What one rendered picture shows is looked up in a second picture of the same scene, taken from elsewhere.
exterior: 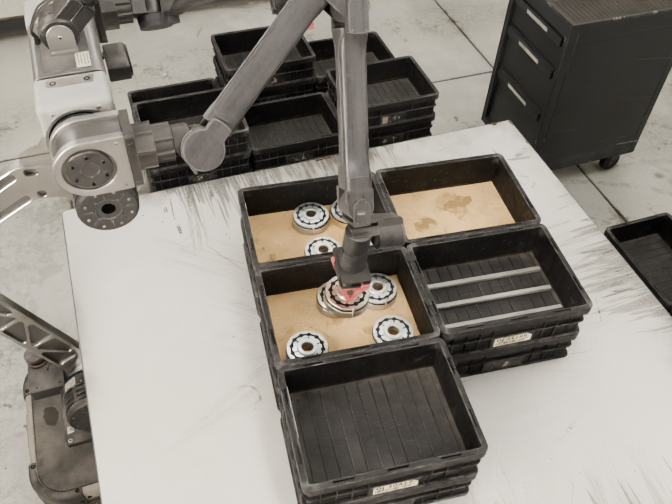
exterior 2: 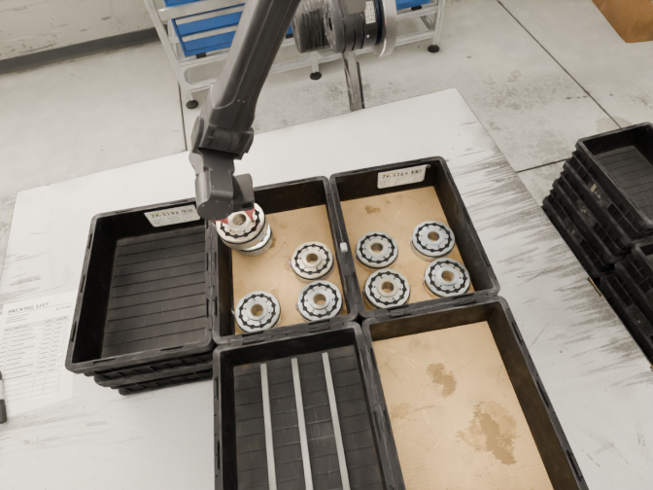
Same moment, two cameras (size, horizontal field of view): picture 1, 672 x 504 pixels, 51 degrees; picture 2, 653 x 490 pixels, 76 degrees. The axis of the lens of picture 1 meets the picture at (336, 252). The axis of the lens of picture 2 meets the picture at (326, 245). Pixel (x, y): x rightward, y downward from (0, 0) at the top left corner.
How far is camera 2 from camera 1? 1.50 m
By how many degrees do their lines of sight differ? 57
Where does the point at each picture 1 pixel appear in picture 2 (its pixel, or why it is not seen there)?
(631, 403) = not seen: outside the picture
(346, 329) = (278, 273)
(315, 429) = (177, 245)
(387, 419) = (171, 303)
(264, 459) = not seen: hidden behind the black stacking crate
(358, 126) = (238, 40)
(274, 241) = (398, 211)
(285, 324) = (290, 222)
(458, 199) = (503, 440)
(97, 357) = (306, 129)
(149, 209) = (467, 138)
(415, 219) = (450, 367)
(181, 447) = not seen: hidden behind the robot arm
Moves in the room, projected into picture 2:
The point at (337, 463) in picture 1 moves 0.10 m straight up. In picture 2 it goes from (143, 261) to (124, 239)
